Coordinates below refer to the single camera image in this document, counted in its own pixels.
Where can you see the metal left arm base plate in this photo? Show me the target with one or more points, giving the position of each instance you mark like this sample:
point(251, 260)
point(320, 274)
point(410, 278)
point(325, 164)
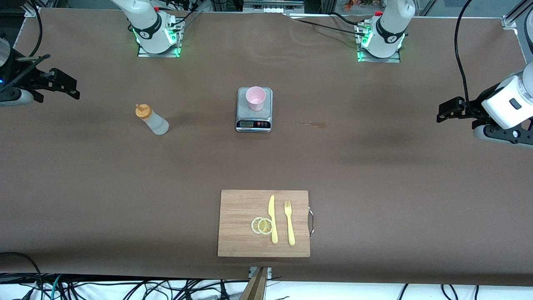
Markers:
point(391, 60)

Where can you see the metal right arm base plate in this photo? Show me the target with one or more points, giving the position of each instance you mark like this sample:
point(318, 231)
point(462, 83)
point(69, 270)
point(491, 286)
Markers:
point(166, 54)

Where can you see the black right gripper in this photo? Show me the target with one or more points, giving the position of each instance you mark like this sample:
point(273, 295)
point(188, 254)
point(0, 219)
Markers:
point(26, 80)

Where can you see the white power strip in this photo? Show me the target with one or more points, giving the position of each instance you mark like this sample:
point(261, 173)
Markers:
point(270, 9)

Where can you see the yellow plastic knife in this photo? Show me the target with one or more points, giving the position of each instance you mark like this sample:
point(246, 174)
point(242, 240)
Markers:
point(273, 229)

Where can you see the translucent orange-capped sauce bottle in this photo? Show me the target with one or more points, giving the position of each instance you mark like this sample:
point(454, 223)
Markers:
point(157, 125)

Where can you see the wooden cutting board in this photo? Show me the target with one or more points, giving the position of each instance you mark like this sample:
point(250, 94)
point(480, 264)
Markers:
point(237, 233)

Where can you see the metal table bracket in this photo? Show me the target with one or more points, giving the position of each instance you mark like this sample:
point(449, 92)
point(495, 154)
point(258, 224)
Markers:
point(251, 273)

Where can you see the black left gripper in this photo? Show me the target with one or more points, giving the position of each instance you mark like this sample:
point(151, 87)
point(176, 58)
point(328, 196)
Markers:
point(469, 109)

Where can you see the aluminium frame rail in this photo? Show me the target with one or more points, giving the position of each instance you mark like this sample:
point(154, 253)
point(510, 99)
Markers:
point(509, 21)
point(33, 10)

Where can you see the wooden post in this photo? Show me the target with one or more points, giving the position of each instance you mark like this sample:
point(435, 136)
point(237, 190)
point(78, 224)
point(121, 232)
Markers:
point(256, 287)

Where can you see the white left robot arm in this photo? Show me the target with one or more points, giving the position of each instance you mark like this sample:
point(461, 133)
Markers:
point(391, 25)

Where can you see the yellow plastic fork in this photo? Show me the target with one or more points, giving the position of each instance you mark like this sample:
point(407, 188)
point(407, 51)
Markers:
point(290, 229)

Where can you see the silver digital kitchen scale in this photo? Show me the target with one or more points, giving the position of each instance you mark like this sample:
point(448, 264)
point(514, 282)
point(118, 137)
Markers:
point(243, 109)

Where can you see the yellow lemon slice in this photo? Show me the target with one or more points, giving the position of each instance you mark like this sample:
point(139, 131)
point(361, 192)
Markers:
point(254, 225)
point(265, 226)

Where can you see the pink plastic cup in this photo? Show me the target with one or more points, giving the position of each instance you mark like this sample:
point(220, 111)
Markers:
point(255, 102)

